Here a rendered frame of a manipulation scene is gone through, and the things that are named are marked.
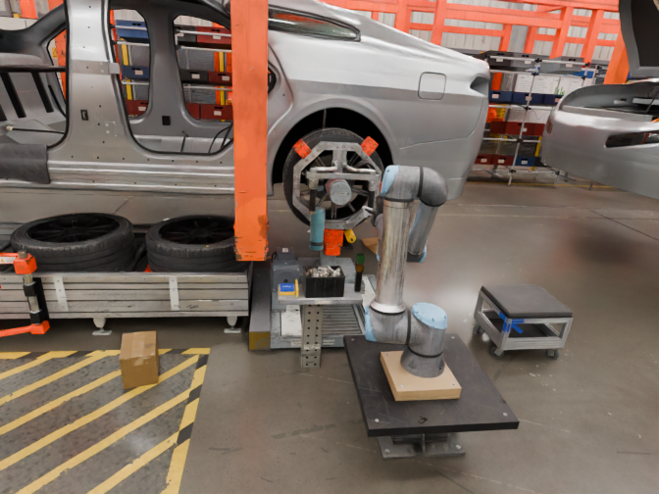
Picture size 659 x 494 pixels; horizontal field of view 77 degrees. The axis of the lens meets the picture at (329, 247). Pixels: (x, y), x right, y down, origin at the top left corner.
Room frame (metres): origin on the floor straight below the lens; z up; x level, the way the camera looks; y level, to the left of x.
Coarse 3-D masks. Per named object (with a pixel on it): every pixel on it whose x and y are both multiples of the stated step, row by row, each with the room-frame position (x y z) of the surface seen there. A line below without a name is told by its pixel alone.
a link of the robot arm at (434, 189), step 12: (432, 180) 1.54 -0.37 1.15; (444, 180) 1.59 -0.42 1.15; (432, 192) 1.54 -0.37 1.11; (444, 192) 1.56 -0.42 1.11; (420, 204) 1.65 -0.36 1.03; (432, 204) 1.57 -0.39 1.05; (420, 216) 1.68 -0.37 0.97; (432, 216) 1.66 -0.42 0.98; (420, 228) 1.72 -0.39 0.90; (420, 240) 1.78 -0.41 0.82; (408, 252) 1.88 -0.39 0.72; (420, 252) 1.86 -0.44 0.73
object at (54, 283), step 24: (0, 288) 1.96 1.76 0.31; (48, 288) 1.99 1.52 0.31; (72, 288) 2.01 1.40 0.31; (96, 288) 2.03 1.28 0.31; (120, 288) 2.05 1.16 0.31; (144, 288) 2.07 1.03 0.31; (168, 288) 2.10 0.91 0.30; (192, 288) 2.12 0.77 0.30; (216, 288) 2.14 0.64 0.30; (240, 288) 2.16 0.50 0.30
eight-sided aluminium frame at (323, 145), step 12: (324, 144) 2.51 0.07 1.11; (336, 144) 2.53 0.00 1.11; (348, 144) 2.54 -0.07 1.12; (312, 156) 2.52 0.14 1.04; (360, 156) 2.55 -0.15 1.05; (300, 168) 2.49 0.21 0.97; (300, 204) 2.50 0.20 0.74; (360, 216) 2.55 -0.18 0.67; (336, 228) 2.53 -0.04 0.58; (348, 228) 2.54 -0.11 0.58
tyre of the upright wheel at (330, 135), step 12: (312, 132) 2.74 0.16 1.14; (324, 132) 2.61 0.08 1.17; (336, 132) 2.61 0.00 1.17; (348, 132) 2.64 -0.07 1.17; (312, 144) 2.59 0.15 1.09; (360, 144) 2.63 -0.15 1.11; (288, 156) 2.67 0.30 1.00; (372, 156) 2.64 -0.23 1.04; (288, 168) 2.57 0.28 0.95; (288, 180) 2.57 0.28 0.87; (288, 192) 2.57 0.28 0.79; (288, 204) 2.57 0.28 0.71; (300, 216) 2.58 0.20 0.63
